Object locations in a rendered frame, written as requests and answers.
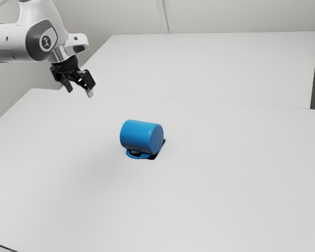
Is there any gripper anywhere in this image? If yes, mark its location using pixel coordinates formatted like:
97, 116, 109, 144
49, 56, 97, 99

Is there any blue mug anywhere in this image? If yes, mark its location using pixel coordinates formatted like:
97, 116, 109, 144
119, 119, 165, 160

